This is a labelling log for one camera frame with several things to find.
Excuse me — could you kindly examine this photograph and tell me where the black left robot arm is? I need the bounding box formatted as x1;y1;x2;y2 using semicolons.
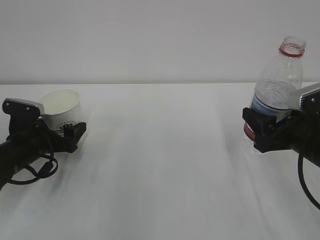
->
0;119;87;188

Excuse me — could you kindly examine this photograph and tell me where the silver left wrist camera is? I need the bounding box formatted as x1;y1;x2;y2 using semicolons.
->
2;98;45;119

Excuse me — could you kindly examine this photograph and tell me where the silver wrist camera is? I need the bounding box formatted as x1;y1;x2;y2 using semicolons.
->
287;83;320;115
2;98;45;119

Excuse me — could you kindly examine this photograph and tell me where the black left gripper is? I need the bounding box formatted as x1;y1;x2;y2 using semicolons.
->
24;118;87;157

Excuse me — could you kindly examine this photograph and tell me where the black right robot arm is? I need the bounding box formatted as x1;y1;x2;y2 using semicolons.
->
242;107;320;167

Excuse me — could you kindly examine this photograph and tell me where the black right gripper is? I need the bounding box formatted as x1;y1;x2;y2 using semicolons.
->
242;107;310;153

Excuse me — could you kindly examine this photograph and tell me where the white paper cup green logo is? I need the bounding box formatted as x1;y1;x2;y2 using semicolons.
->
38;89;82;137

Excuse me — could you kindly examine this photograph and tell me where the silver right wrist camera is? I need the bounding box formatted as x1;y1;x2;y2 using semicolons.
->
287;83;320;115

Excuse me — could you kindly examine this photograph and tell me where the clear plastic water bottle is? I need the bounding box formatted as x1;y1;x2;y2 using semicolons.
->
243;35;307;141

